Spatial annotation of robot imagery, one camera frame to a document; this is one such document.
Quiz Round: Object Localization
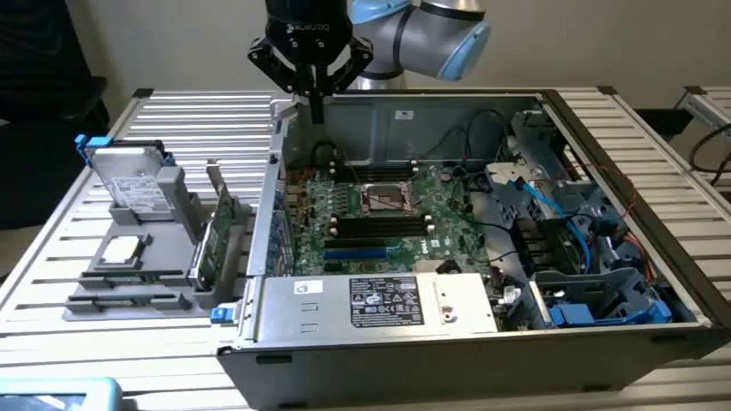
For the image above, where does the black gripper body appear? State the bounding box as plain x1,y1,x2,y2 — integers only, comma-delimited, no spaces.
264,0,354,67

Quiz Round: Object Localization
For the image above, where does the black RAM slot bank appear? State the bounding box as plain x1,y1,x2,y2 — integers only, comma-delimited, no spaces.
330,213,431,240
327,159,420,182

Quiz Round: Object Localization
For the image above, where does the metal CPU socket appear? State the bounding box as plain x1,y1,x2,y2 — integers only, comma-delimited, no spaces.
355,181,418,214

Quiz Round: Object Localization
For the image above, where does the silver hard disk blue carrier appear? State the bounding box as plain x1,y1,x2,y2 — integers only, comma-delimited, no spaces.
74,134,176,211

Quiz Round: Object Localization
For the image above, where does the metal disk bay cage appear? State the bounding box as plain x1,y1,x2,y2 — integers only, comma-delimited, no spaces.
484,108,602,223

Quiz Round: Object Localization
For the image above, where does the black expansion slot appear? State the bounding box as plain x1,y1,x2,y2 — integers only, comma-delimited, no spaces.
323,239,386,250

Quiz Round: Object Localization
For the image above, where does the green graphics card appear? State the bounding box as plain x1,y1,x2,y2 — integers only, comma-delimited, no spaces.
190,158,243,293

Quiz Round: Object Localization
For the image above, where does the blue expansion slot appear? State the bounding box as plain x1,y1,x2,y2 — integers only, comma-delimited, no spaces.
323,248,386,261

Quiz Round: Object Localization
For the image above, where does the green motherboard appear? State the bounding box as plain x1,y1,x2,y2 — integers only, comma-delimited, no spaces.
283,164,494,276

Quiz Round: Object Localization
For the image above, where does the grey parts rack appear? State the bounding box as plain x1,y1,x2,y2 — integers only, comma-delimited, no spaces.
60,164,259,323

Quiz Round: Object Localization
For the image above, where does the silver chipset heat sink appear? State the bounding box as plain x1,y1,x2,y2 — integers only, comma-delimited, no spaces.
412,258,459,276

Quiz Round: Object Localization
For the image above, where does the silver CPU chip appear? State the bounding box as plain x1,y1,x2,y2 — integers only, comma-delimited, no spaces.
95,234,151,265

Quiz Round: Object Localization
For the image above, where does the silver power supply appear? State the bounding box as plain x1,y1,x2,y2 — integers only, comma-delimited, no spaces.
252,273,504,344

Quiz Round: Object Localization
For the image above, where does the blue case latch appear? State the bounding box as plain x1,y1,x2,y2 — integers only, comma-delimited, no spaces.
210,304,236,327

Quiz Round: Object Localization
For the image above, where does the metal slat side table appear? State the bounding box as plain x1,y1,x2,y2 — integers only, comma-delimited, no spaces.
673,85,731,139

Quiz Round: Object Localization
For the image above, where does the blue plastic drive tray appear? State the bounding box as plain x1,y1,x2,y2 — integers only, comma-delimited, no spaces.
529,266,671,330

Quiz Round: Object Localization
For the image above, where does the open black PC case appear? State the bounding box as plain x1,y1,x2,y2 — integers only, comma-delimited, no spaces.
215,87,717,406

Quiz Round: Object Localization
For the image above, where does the teal plastic box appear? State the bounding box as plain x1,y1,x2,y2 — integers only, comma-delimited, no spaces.
0,376,124,411

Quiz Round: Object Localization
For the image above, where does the black wire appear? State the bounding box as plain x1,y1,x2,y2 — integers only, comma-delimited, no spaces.
438,109,504,173

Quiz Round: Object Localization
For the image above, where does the thin red wire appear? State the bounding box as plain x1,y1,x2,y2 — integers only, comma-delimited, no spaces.
562,152,647,223

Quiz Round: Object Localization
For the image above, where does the blue data wire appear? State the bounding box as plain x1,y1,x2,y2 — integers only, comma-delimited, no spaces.
521,178,599,276

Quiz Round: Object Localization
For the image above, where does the thick black cable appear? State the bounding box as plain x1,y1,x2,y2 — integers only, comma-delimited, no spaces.
689,122,731,186

